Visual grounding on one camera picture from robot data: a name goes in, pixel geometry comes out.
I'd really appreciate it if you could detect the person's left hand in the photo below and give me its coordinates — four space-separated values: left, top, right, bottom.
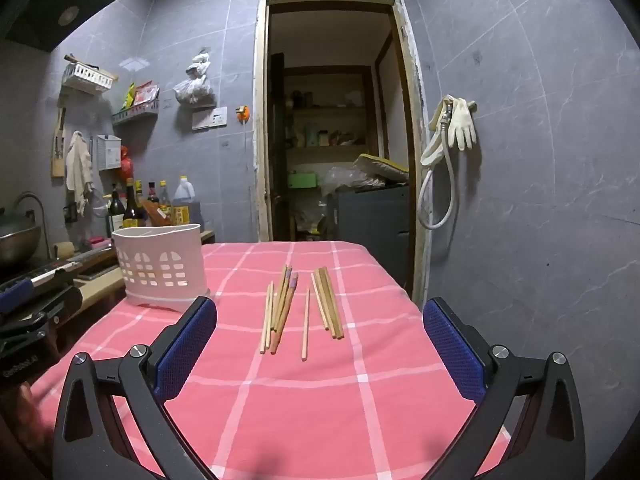
17 381 41 413

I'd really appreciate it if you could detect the white hose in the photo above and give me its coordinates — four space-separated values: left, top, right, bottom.
417 105 458 231

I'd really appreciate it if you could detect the white wall socket panel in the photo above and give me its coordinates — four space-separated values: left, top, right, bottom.
192 106 228 132

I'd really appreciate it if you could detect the wooden shelf unit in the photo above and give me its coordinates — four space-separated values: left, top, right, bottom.
282 65 378 166

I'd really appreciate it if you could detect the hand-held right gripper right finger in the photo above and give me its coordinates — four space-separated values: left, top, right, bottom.
422 297 587 480

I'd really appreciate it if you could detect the dark wooden door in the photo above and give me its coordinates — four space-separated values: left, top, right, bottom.
267 52 291 241

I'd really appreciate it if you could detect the bunch of wooden chopsticks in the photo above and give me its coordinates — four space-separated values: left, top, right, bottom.
259 265 346 362

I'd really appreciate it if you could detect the white wall box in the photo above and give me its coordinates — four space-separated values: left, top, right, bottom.
96 134 122 172

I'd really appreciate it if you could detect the white wall basket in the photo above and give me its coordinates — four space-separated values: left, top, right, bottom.
62 57 118 95

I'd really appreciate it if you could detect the yellow edged cushion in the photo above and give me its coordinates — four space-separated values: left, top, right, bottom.
352 154 410 183

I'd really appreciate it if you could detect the clear oil jug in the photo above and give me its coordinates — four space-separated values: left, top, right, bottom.
171 176 201 226

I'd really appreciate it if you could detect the dark sauce bottle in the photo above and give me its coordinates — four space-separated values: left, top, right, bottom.
107 183 126 238
122 178 146 231

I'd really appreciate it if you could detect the grey cabinet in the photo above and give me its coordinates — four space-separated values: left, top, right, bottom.
327 185 416 293

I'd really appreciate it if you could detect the clear plastic bag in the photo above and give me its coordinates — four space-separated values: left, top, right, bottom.
172 76 217 109

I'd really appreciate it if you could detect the red packet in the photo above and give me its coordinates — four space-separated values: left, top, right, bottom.
134 81 160 107

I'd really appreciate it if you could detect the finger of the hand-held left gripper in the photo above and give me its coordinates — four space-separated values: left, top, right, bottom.
27 285 84 328
0 277 36 313

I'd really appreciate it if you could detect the dark metal wok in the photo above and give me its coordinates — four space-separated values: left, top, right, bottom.
0 207 42 268

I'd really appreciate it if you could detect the wooden door frame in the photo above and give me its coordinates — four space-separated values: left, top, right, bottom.
252 0 432 306

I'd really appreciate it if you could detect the white plastic bag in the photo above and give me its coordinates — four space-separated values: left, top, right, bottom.
187 50 212 81

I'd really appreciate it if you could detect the grey wall rack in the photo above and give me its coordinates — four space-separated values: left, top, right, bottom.
111 102 161 127

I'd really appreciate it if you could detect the pink checked tablecloth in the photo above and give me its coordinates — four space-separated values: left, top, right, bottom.
30 241 512 480

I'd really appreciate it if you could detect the white plastic chopstick holder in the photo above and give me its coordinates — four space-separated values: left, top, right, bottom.
111 223 213 307

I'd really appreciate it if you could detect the white towel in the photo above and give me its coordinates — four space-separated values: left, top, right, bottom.
66 131 95 213

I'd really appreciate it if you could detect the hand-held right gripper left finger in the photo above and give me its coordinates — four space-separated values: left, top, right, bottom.
52 296 218 480

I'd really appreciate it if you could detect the black range hood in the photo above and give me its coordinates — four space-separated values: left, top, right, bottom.
0 0 125 52

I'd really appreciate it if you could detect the crumpled clear plastic sheet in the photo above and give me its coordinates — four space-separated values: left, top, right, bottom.
320 167 386 197

